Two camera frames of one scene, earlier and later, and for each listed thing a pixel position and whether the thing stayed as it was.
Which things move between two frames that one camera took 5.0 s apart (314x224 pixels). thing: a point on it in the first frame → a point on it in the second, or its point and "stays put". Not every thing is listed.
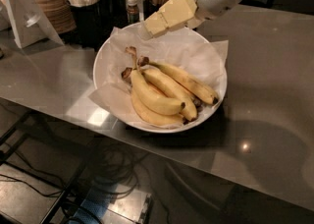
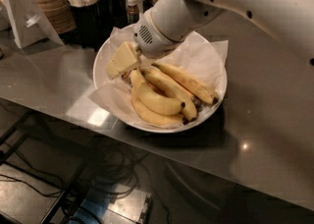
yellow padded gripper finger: [180, 10] → [124, 60]
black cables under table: [112, 169] stays put
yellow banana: [148, 97] stays put
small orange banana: [152, 86] stays put
